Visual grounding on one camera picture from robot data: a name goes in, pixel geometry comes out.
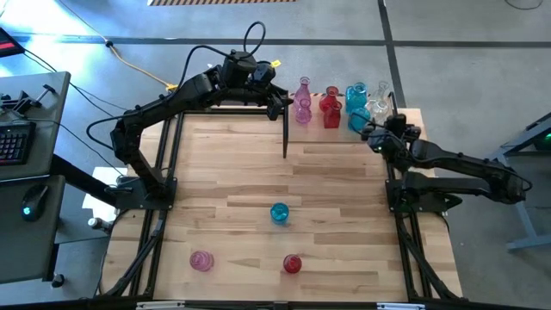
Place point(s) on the silver bracket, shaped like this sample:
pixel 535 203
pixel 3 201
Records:
pixel 400 306
pixel 159 305

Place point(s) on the white paper sheet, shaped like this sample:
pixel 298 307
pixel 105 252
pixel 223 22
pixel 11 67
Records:
pixel 103 176

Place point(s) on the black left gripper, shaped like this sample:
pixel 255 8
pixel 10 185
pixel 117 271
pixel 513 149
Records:
pixel 264 95

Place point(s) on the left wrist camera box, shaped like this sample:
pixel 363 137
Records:
pixel 263 73

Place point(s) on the wooden shelf with black frame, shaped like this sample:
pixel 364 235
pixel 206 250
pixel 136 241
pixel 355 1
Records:
pixel 327 135

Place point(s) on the grey desk with keyboard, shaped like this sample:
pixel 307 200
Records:
pixel 51 129

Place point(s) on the small bottle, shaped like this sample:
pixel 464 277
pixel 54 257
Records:
pixel 98 224

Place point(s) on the black aluminium rig frame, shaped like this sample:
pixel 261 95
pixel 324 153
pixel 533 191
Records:
pixel 224 302

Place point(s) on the black device with red screen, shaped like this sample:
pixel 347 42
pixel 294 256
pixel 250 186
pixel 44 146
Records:
pixel 8 43

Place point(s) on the black computer mouse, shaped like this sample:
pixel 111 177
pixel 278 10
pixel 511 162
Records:
pixel 34 200

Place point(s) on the large red ribbed glass vase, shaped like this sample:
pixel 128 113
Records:
pixel 292 263

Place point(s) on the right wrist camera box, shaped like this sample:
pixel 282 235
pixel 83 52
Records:
pixel 398 125

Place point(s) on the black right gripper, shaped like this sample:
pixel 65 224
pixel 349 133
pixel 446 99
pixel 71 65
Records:
pixel 381 141

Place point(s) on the blue zigzag-pattern glass vase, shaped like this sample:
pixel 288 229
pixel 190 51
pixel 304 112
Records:
pixel 280 213

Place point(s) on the pink long-necked glass vase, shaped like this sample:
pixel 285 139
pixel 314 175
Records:
pixel 305 90

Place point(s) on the black unit with green lights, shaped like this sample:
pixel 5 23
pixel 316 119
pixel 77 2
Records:
pixel 546 140

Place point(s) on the grey desk with mouse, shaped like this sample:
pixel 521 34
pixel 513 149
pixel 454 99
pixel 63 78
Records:
pixel 26 249

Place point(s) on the yellow tag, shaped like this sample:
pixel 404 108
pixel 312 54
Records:
pixel 275 63

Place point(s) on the red round wide-mouth vase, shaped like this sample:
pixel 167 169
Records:
pixel 329 100

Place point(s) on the black desk clamp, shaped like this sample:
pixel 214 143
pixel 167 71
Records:
pixel 21 103

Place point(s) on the blue starburst-cut glass vase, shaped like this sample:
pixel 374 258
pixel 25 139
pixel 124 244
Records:
pixel 356 98

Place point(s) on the pink round ribbed glass vase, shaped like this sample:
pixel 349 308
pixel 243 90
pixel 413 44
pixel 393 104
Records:
pixel 201 261

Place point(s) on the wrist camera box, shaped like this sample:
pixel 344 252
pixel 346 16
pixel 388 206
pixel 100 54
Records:
pixel 263 73
pixel 398 125

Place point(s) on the grey metal desk frame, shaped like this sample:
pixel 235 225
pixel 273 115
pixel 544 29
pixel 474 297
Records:
pixel 518 206

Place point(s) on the blue round ribbed glass vase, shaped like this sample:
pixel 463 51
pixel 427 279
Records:
pixel 358 119

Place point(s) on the black keyboard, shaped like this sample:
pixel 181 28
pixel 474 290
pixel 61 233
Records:
pixel 15 144

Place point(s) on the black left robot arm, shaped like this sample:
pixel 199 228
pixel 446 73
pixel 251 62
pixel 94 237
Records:
pixel 193 92

